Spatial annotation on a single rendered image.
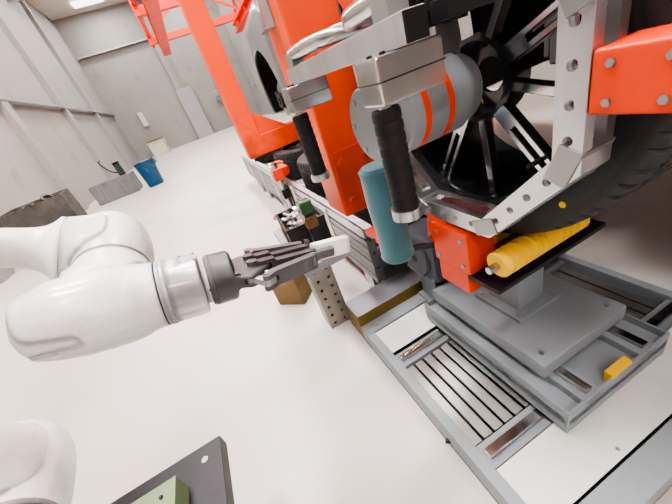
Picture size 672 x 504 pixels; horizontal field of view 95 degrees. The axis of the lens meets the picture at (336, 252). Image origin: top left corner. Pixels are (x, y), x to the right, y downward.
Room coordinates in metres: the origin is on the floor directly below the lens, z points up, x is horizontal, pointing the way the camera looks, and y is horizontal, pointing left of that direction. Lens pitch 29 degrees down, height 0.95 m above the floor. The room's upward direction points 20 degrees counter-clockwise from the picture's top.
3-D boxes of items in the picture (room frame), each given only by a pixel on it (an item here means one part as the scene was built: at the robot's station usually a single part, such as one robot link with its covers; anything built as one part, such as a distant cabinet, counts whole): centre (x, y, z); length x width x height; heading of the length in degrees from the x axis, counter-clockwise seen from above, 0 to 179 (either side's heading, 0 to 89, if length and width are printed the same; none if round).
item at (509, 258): (0.53, -0.43, 0.51); 0.29 x 0.06 x 0.06; 105
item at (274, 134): (3.02, 0.03, 0.69); 0.52 x 0.17 x 0.35; 105
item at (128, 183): (7.73, 4.24, 0.43); 0.88 x 0.70 x 0.86; 103
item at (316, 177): (0.72, -0.03, 0.83); 0.04 x 0.04 x 0.16
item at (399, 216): (0.39, -0.11, 0.83); 0.04 x 0.04 x 0.16
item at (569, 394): (0.63, -0.47, 0.13); 0.50 x 0.36 x 0.10; 15
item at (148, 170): (7.66, 3.33, 0.29); 0.49 x 0.45 x 0.58; 107
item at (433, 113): (0.60, -0.23, 0.85); 0.21 x 0.14 x 0.14; 105
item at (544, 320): (0.66, -0.46, 0.32); 0.40 x 0.30 x 0.28; 15
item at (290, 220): (1.04, 0.08, 0.51); 0.20 x 0.14 x 0.13; 12
